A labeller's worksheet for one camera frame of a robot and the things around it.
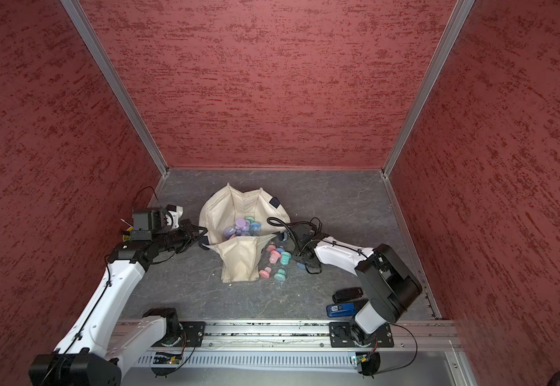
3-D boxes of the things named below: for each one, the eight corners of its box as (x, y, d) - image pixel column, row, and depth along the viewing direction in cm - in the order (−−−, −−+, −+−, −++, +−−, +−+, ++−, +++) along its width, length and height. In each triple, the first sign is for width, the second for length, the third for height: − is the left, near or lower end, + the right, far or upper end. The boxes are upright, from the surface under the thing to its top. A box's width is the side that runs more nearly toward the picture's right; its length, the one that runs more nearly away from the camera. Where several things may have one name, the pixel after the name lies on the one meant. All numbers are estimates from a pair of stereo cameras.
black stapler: (333, 304, 83) (335, 301, 80) (330, 295, 84) (332, 292, 82) (361, 297, 84) (364, 294, 81) (358, 289, 86) (360, 286, 83)
